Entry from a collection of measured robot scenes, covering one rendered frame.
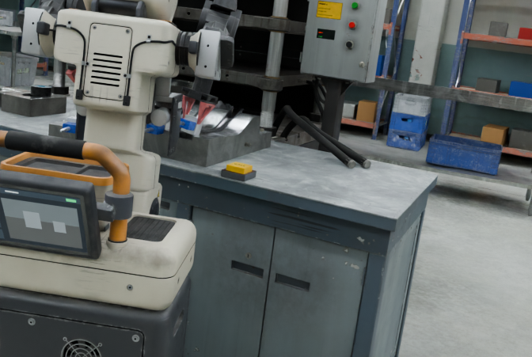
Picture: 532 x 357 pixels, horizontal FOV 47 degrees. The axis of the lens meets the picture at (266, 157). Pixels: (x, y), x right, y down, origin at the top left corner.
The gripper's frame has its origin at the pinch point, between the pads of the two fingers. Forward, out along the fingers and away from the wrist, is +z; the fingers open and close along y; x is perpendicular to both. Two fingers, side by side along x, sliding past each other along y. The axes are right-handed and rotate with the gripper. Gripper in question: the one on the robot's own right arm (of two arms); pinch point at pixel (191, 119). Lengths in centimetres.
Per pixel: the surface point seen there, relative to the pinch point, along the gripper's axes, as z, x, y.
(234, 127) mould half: -0.2, -22.6, -4.4
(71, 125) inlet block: 13.8, 12.0, 34.9
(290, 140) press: 3, -90, -1
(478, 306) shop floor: 57, -160, -101
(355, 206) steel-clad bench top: 7, 4, -59
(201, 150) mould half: 8.0, 0.6, -6.6
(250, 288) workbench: 44, -5, -34
